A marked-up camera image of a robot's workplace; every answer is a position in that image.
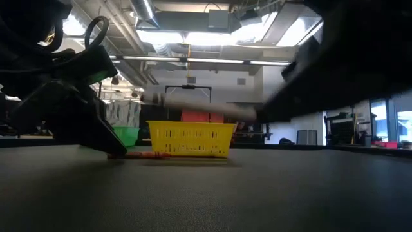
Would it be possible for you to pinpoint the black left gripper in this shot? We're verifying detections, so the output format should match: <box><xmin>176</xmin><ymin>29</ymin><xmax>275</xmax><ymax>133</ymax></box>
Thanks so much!
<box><xmin>0</xmin><ymin>44</ymin><xmax>129</xmax><ymax>156</ymax></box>

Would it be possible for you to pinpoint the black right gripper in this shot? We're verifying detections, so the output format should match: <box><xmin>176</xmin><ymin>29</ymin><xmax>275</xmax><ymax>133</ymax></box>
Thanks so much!
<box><xmin>256</xmin><ymin>0</ymin><xmax>412</xmax><ymax>124</ymax></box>

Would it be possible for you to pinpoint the orange crayon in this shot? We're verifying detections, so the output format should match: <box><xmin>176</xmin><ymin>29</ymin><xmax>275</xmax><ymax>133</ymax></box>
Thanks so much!
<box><xmin>107</xmin><ymin>151</ymin><xmax>172</xmax><ymax>160</ymax></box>

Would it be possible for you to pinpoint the black crayon white wrapper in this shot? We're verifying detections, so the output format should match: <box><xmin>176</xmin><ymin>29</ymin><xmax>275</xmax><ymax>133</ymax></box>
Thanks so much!
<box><xmin>140</xmin><ymin>92</ymin><xmax>258</xmax><ymax>121</ymax></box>

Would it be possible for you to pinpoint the yellow plastic basket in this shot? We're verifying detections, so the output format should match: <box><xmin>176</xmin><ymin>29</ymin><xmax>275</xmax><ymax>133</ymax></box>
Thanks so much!
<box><xmin>146</xmin><ymin>120</ymin><xmax>237</xmax><ymax>159</ymax></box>

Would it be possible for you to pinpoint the long ceiling light tube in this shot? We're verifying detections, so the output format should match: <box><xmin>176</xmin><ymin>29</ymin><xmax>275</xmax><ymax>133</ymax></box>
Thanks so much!
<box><xmin>250</xmin><ymin>60</ymin><xmax>291</xmax><ymax>67</ymax></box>
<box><xmin>186</xmin><ymin>57</ymin><xmax>245</xmax><ymax>64</ymax></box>
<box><xmin>124</xmin><ymin>55</ymin><xmax>181</xmax><ymax>62</ymax></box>

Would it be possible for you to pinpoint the grey waste bin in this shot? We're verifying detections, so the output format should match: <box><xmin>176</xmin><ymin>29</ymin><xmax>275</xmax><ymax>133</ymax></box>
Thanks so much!
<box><xmin>296</xmin><ymin>130</ymin><xmax>319</xmax><ymax>146</ymax></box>

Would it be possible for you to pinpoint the white patterned fabric sheet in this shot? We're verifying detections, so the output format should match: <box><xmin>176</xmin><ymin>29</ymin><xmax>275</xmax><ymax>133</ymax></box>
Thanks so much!
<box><xmin>105</xmin><ymin>100</ymin><xmax>142</xmax><ymax>128</ymax></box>

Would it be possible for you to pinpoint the green plastic basket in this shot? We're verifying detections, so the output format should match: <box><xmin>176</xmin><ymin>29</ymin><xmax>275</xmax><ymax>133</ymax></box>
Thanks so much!
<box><xmin>111</xmin><ymin>126</ymin><xmax>140</xmax><ymax>148</ymax></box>

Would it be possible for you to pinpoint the black equipment rack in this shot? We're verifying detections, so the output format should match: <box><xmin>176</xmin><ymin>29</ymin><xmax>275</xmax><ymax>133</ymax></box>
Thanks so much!
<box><xmin>234</xmin><ymin>121</ymin><xmax>273</xmax><ymax>144</ymax></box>

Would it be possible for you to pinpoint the black partition panel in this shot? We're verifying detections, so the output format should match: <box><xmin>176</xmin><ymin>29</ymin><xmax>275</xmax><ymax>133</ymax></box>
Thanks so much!
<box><xmin>140</xmin><ymin>103</ymin><xmax>181</xmax><ymax>130</ymax></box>

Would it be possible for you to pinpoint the red fabric panel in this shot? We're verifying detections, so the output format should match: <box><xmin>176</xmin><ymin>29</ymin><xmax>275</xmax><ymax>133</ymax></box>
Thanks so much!
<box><xmin>180</xmin><ymin>108</ymin><xmax>225</xmax><ymax>124</ymax></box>

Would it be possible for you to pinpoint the red box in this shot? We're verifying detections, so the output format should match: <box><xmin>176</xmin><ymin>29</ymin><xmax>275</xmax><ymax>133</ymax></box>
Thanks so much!
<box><xmin>373</xmin><ymin>140</ymin><xmax>398</xmax><ymax>149</ymax></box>

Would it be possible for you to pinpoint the black wire rack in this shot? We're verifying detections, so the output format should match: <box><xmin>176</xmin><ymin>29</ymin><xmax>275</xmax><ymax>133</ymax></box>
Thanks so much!
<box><xmin>324</xmin><ymin>111</ymin><xmax>371</xmax><ymax>146</ymax></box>

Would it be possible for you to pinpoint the rectangular silver air duct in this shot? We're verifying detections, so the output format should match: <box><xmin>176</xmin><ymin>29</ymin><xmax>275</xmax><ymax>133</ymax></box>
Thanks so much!
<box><xmin>262</xmin><ymin>5</ymin><xmax>324</xmax><ymax>48</ymax></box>

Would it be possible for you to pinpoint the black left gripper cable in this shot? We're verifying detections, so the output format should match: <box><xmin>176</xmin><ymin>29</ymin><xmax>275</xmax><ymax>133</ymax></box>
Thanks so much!
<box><xmin>84</xmin><ymin>15</ymin><xmax>111</xmax><ymax>51</ymax></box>

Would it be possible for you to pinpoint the black rectangular frame stand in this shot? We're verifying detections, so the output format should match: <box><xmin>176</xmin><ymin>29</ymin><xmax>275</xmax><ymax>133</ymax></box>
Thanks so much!
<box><xmin>164</xmin><ymin>84</ymin><xmax>212</xmax><ymax>123</ymax></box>

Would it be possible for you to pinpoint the round silver air duct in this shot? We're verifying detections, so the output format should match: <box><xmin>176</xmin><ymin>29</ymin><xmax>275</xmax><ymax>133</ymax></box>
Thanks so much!
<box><xmin>130</xmin><ymin>0</ymin><xmax>160</xmax><ymax>28</ymax></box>

